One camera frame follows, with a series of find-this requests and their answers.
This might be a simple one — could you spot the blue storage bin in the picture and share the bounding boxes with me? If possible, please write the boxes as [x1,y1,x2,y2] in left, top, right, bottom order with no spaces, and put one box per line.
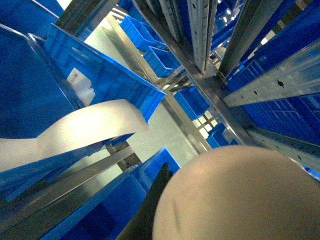
[0,25,165,201]

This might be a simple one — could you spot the white foam sheet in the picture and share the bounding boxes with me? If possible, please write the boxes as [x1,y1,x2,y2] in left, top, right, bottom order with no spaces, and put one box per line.
[0,99,149,172]

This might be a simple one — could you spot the metal shelf rack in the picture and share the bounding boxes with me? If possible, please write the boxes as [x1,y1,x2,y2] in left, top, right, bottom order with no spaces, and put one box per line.
[0,0,320,240]

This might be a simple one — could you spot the beige plastic dustpan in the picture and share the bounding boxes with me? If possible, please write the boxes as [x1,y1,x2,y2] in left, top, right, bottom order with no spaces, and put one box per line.
[152,145,320,240]

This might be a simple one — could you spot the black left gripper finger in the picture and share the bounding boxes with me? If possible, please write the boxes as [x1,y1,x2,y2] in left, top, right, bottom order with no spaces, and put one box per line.
[117,162,173,240]

